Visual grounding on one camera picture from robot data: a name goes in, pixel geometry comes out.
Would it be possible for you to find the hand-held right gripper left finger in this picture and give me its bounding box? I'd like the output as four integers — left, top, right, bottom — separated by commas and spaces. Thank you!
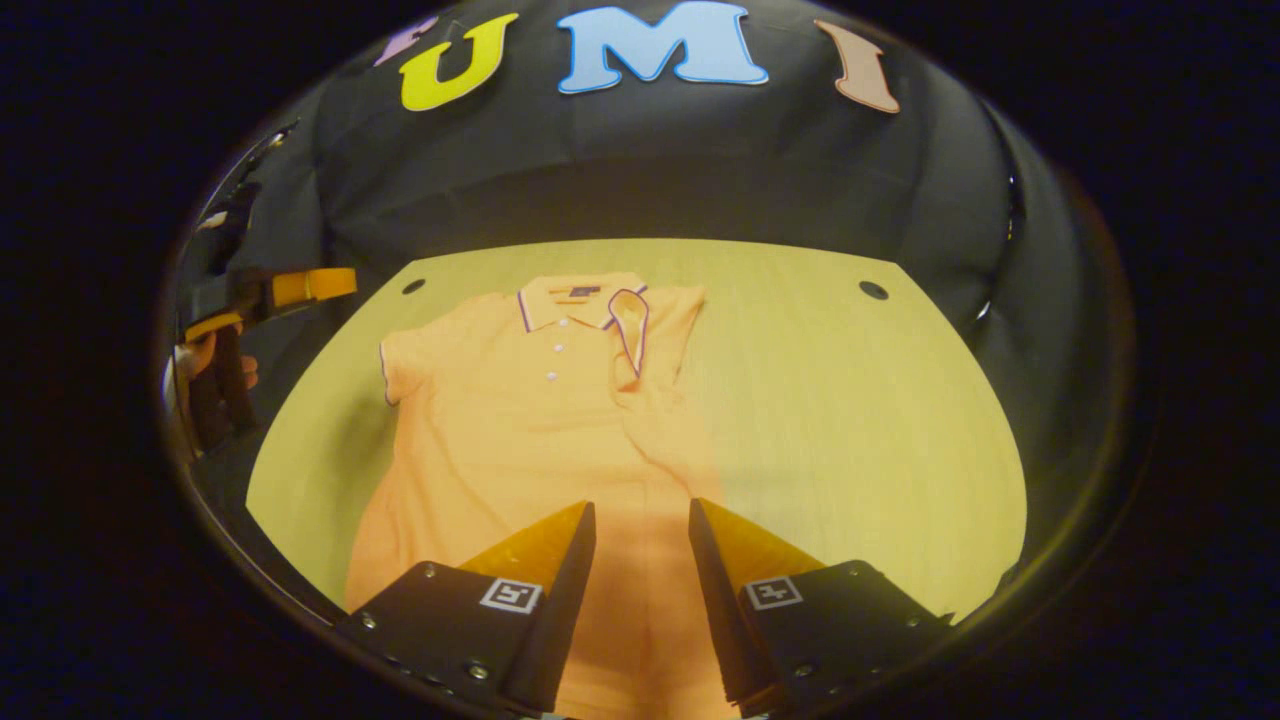
335, 500, 598, 716

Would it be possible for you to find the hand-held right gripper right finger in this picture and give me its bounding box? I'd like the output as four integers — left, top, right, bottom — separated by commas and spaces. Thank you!
688, 497, 956, 719

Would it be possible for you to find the orange polo T-shirt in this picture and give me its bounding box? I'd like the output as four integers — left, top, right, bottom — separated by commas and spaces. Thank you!
345, 272, 746, 720

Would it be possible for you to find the black backdrop cloth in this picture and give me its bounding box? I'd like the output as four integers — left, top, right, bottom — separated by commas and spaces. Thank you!
165, 0, 1136, 621

